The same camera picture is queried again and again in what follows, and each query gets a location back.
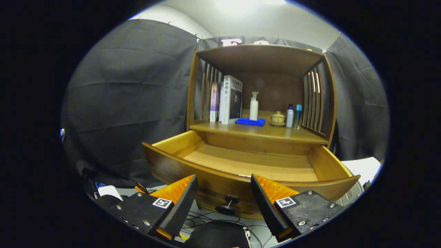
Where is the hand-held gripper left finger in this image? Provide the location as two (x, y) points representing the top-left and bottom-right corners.
(107, 174), (199, 241)

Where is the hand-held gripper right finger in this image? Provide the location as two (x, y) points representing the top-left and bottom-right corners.
(250, 174), (344, 242)

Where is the black drawer knob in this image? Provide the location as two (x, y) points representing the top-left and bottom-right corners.
(215, 195), (239, 216)

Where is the wooden drawer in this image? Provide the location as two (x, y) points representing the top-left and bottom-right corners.
(142, 130), (361, 220)

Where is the wooden countertop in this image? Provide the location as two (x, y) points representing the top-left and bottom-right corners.
(189, 110), (328, 145)

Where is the brown wooden cabinet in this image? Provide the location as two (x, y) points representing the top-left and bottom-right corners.
(186, 44), (337, 149)

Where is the black rounded object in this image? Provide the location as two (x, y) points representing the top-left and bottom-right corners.
(184, 221), (252, 248)

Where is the white rounded object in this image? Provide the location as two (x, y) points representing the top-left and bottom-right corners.
(98, 185), (123, 201)

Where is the blue folded cloth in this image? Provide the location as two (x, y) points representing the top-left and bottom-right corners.
(236, 118), (266, 127)

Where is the beige lidded tea cup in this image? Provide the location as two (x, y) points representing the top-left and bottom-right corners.
(269, 111), (286, 127)

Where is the white pump bottle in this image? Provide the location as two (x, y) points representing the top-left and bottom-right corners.
(249, 92), (259, 121)

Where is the white and grey machine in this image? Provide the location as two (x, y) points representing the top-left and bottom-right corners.
(339, 157), (382, 207)

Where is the thin purple book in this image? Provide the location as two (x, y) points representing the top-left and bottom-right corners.
(210, 82), (221, 122)

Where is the thick white book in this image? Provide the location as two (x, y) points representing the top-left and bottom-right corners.
(219, 75), (243, 125)

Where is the black backdrop cloth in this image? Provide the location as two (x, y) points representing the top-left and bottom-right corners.
(61, 19), (390, 188)

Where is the large ceiling light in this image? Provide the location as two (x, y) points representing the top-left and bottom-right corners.
(214, 0), (286, 11)

